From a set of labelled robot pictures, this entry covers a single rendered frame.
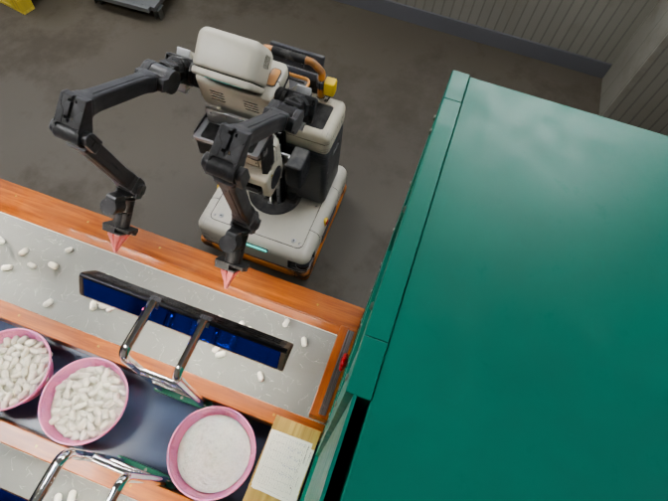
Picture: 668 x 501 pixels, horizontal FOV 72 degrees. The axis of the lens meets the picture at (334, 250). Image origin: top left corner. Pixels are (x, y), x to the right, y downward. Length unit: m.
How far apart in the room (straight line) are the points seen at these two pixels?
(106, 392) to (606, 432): 1.46
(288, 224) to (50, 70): 2.16
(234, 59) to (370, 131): 1.80
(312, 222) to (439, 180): 1.74
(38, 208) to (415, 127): 2.26
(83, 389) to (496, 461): 1.41
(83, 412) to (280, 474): 0.65
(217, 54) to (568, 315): 1.22
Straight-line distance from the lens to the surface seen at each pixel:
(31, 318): 1.87
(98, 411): 1.71
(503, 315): 0.61
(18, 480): 1.77
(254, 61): 1.49
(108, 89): 1.46
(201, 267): 1.75
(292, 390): 1.60
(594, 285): 0.69
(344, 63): 3.63
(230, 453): 1.59
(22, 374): 1.84
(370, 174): 2.95
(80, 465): 1.68
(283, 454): 1.53
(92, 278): 1.43
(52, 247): 2.00
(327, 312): 1.65
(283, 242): 2.32
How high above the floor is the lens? 2.31
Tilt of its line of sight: 62 degrees down
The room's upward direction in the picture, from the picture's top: 9 degrees clockwise
